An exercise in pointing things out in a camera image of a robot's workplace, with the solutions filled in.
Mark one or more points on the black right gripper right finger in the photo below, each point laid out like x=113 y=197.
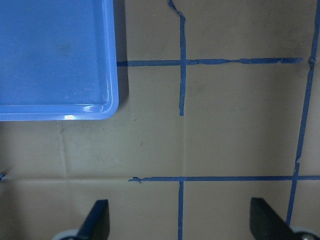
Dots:
x=266 y=224

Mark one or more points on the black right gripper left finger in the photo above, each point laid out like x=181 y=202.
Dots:
x=96 y=226

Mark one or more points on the blue plastic tray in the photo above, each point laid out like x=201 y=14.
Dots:
x=57 y=60

